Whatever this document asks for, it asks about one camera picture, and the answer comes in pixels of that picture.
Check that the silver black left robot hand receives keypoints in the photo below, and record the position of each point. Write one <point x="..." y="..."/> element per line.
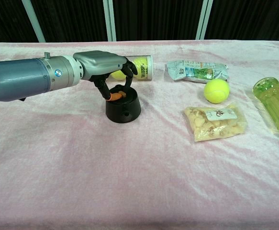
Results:
<point x="98" y="62"/>

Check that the green plastic bottle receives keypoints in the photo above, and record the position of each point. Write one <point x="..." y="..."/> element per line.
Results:
<point x="275" y="107"/>

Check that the black round container base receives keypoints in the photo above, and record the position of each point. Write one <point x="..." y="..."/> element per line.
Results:
<point x="120" y="110"/>

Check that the white green snack packet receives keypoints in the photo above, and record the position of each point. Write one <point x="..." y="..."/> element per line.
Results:
<point x="196" y="70"/>

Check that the white double frame post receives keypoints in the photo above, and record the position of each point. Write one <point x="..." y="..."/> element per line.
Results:
<point x="110" y="20"/>

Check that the yellow tennis ball with print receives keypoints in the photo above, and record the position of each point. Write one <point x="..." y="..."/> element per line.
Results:
<point x="141" y="65"/>

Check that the pink plush table cloth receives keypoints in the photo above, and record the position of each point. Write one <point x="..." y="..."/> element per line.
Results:
<point x="129" y="172"/>

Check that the small black round lid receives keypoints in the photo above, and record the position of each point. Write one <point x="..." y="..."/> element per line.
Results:
<point x="116" y="95"/>

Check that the white slanted frame post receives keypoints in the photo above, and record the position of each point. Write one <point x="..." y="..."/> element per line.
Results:
<point x="34" y="20"/>
<point x="204" y="20"/>

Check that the clear bag of dried snacks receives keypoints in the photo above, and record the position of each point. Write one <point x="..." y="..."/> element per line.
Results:
<point x="215" y="125"/>

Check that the clear plastic tennis ball tube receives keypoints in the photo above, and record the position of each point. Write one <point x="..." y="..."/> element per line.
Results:
<point x="149" y="68"/>

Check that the black background curtain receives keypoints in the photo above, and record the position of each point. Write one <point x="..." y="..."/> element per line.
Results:
<point x="153" y="19"/>

